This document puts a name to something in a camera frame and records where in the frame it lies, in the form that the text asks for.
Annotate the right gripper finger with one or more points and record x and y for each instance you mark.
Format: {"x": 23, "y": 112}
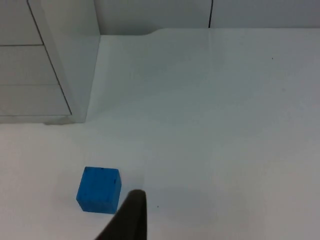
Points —
{"x": 130, "y": 217}

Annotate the blue cube block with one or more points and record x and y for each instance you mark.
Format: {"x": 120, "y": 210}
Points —
{"x": 98, "y": 190}

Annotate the grey chest of drawers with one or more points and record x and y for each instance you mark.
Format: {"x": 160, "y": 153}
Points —
{"x": 50, "y": 62}

